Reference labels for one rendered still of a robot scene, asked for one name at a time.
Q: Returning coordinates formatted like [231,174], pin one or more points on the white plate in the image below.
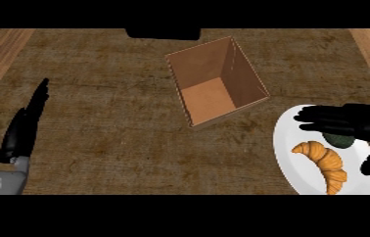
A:
[298,156]

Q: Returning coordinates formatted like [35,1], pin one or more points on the black appliance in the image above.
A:
[164,33]

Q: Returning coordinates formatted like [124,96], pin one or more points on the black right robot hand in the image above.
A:
[337,118]

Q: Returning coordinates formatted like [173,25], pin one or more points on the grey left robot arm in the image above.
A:
[12,179]

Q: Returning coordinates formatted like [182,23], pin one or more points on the dark green avocado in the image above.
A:
[338,140]

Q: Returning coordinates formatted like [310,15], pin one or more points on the golden croissant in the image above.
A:
[329,162]

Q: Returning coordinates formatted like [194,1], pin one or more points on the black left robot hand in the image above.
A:
[27,120]

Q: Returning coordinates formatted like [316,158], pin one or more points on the brown cardboard box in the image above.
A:
[217,82]

